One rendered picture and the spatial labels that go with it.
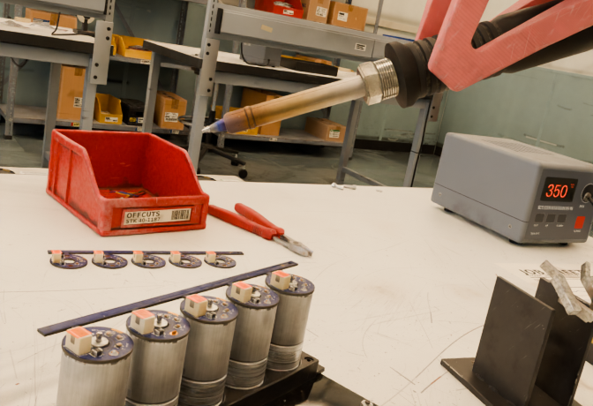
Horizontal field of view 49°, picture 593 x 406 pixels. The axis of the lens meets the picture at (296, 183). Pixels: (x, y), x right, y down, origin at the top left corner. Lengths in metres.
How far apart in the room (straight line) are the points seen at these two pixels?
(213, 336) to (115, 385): 0.05
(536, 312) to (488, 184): 0.40
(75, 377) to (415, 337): 0.27
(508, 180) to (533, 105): 5.14
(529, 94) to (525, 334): 5.56
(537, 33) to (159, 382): 0.19
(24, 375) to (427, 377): 0.22
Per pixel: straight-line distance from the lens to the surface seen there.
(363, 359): 0.41
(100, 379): 0.25
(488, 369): 0.41
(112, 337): 0.26
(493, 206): 0.76
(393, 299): 0.51
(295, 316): 0.32
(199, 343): 0.28
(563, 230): 0.79
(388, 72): 0.24
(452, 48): 0.24
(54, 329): 0.26
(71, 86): 4.33
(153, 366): 0.26
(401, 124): 6.23
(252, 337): 0.30
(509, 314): 0.40
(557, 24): 0.24
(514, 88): 6.03
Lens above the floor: 0.93
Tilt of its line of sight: 13 degrees down
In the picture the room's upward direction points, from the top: 11 degrees clockwise
